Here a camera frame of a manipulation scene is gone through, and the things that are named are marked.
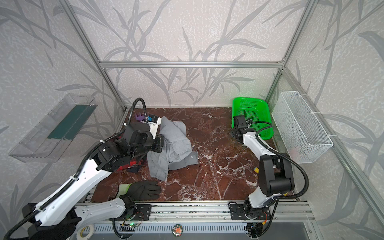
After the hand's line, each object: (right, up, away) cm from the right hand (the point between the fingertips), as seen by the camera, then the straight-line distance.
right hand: (235, 128), depth 94 cm
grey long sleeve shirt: (-32, -8, -31) cm, 45 cm away
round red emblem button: (-33, -46, -25) cm, 62 cm away
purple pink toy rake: (-68, +7, +18) cm, 71 cm away
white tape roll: (-73, -48, -27) cm, 92 cm away
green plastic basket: (+22, +14, +25) cm, 35 cm away
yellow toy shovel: (+11, -24, -8) cm, 27 cm away
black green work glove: (-54, -32, -15) cm, 65 cm away
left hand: (-36, -1, -28) cm, 46 cm away
